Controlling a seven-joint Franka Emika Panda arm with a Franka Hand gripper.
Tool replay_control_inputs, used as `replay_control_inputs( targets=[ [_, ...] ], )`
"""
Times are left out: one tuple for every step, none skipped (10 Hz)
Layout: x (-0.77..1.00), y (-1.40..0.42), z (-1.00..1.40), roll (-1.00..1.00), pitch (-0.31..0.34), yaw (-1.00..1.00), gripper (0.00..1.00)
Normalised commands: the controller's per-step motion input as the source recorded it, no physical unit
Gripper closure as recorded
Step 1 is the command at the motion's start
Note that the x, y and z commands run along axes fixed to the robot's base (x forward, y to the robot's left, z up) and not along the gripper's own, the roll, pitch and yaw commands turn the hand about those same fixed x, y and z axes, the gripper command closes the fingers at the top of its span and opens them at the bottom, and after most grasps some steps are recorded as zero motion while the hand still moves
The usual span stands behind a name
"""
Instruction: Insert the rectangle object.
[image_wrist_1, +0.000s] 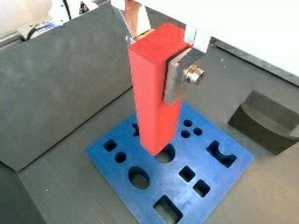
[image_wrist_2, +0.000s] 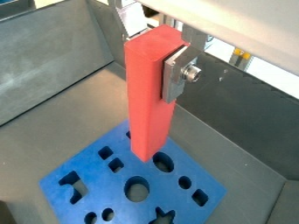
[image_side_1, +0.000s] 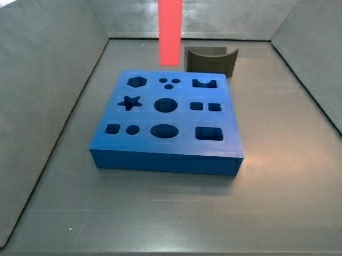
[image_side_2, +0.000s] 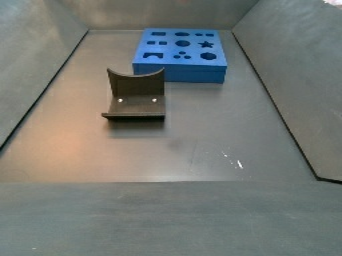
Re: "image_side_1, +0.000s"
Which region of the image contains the blue shape sorter block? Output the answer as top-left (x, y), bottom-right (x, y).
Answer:
top-left (89, 70), bottom-right (244, 176)

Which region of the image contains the dark curved block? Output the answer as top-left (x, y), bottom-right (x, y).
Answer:
top-left (184, 47), bottom-right (239, 78)

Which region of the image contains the red rectangular peg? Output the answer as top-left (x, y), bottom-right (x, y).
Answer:
top-left (157, 0), bottom-right (182, 67)

